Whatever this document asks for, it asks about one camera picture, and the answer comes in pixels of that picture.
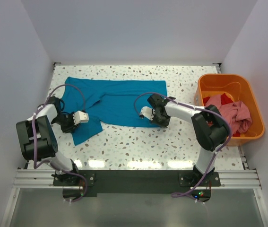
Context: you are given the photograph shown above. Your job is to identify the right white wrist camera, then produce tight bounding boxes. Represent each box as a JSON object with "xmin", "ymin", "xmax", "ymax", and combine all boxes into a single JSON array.
[{"xmin": 139, "ymin": 106, "xmax": 154, "ymax": 121}]

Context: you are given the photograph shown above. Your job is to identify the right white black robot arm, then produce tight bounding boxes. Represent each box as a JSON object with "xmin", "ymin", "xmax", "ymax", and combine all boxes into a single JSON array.
[{"xmin": 140, "ymin": 94, "xmax": 231, "ymax": 186}]

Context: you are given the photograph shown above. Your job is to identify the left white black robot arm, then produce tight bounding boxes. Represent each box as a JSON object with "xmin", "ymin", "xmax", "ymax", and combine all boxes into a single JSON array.
[{"xmin": 16, "ymin": 96, "xmax": 80, "ymax": 185}]

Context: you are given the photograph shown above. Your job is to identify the red t shirt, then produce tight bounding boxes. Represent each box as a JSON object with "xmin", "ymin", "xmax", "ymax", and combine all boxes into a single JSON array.
[{"xmin": 220, "ymin": 93, "xmax": 233, "ymax": 105}]

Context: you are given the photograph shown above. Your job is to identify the blue t shirt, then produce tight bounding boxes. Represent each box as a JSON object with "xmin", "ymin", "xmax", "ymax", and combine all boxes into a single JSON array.
[{"xmin": 62, "ymin": 77, "xmax": 167, "ymax": 145}]

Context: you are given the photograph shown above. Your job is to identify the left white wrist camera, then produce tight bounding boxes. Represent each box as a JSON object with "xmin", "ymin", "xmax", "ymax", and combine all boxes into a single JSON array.
[{"xmin": 73, "ymin": 111, "xmax": 89, "ymax": 125}]

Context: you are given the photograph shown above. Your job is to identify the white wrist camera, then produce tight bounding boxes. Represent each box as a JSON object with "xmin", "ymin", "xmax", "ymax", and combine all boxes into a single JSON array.
[
  {"xmin": 139, "ymin": 106, "xmax": 154, "ymax": 121},
  {"xmin": 73, "ymin": 111, "xmax": 89, "ymax": 125}
]

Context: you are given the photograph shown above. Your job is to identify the orange plastic basket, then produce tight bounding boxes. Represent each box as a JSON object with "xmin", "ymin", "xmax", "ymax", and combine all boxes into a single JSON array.
[{"xmin": 194, "ymin": 74, "xmax": 265, "ymax": 146}]

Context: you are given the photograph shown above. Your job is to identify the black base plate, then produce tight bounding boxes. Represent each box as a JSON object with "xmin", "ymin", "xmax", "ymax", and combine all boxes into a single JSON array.
[{"xmin": 53, "ymin": 169, "xmax": 221, "ymax": 199}]

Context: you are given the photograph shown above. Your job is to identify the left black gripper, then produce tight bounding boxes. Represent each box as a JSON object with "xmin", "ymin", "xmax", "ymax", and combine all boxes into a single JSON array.
[{"xmin": 52, "ymin": 112, "xmax": 80, "ymax": 133}]

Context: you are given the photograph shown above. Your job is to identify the pink t shirt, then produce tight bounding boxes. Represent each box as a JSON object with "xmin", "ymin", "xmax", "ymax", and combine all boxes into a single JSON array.
[{"xmin": 203, "ymin": 94, "xmax": 252, "ymax": 137}]

